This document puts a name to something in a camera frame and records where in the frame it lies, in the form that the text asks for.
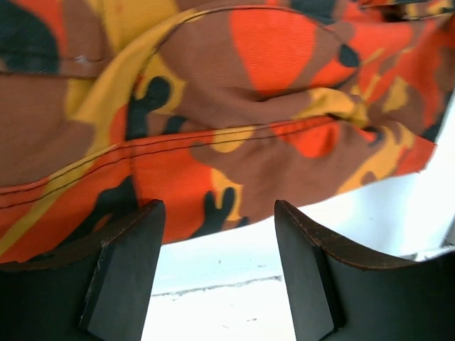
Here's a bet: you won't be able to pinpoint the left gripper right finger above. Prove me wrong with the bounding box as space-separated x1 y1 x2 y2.
274 200 454 340

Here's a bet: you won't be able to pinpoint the orange camouflage trousers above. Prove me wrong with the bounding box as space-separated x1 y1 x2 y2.
1 1 454 263

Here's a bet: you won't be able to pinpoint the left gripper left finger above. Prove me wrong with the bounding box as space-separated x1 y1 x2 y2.
1 200 166 340

